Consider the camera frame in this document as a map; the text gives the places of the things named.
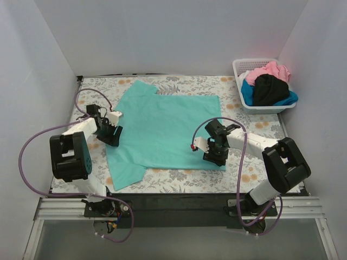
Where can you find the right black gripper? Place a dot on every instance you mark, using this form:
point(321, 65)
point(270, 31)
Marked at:
point(215, 156)

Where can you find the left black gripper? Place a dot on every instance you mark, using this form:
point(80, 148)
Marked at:
point(110, 135)

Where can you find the teal t shirt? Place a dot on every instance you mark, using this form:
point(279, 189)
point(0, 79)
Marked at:
point(157, 133)

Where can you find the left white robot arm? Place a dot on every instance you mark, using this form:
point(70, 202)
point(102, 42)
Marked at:
point(70, 156)

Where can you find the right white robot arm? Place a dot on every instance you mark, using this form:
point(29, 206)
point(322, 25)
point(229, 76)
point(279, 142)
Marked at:
point(284, 163)

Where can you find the floral table cloth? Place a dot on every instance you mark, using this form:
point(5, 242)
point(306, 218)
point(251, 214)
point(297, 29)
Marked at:
point(181, 181)

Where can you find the blue t shirt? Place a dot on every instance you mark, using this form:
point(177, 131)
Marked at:
point(248, 91)

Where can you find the black t shirt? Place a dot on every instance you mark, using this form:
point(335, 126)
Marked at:
point(268, 90)

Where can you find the white plastic laundry basket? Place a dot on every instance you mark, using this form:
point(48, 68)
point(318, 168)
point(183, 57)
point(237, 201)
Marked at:
point(239, 67)

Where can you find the pink t shirt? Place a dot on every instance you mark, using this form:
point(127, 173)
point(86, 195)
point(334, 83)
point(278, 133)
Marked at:
point(281, 72)

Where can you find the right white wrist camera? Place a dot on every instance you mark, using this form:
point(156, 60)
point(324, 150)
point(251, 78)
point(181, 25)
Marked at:
point(200, 143)

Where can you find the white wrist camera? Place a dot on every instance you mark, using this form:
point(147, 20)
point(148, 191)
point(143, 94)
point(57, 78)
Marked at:
point(200, 143)
point(113, 117)

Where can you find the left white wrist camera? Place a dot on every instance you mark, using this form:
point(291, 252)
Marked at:
point(113, 117)

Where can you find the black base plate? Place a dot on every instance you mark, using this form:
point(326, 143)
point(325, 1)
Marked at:
point(164, 210)

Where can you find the aluminium frame rail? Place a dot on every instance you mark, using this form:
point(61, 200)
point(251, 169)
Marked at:
point(63, 229)

